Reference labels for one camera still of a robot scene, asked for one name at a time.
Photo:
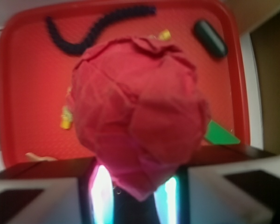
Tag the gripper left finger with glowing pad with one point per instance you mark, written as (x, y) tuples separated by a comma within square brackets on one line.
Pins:
[(74, 191)]

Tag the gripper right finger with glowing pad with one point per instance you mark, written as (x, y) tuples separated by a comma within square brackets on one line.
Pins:
[(235, 184)]

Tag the red paper ball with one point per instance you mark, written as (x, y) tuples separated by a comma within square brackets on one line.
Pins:
[(136, 105)]

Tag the green rectangular block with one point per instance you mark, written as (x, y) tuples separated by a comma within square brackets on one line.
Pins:
[(217, 135)]

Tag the brown seashell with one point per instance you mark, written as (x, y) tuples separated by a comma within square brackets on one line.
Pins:
[(36, 158)]

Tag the red plastic tray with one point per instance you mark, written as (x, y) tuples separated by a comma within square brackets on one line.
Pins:
[(35, 74)]

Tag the black oval case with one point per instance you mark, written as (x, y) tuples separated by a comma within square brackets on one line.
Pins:
[(210, 39)]

